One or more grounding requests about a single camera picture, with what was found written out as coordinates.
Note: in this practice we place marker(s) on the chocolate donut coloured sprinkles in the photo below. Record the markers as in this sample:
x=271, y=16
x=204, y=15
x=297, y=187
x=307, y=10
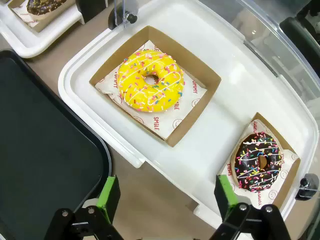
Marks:
x=246, y=155

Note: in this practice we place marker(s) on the black plastic serving tray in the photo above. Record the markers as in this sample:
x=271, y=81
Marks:
x=37, y=137

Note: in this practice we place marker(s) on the white display case base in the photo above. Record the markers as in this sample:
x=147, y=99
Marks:
x=225, y=112

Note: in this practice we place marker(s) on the brown cardboard donut box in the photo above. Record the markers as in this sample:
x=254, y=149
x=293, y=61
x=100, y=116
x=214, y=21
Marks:
x=287, y=185
x=195, y=65
x=47, y=23

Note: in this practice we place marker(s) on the chocolate donut with nuts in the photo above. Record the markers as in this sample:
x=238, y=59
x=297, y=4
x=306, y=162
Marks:
x=42, y=6

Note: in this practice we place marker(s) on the yellow sprinkled donut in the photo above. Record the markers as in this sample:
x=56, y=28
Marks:
x=135, y=82

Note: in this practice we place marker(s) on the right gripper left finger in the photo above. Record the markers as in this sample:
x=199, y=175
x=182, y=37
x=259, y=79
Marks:
x=107, y=197

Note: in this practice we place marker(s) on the black lid hinge knob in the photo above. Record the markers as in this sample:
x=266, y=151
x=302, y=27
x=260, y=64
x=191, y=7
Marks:
x=307, y=185
x=131, y=17

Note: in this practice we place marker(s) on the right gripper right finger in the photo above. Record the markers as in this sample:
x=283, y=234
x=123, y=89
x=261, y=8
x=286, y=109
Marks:
x=226, y=195

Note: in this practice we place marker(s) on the near white display case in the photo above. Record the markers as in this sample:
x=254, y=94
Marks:
x=50, y=37

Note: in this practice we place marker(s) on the white printed paper liner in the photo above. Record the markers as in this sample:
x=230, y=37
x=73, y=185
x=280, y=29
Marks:
x=165, y=122
x=287, y=162
x=23, y=15

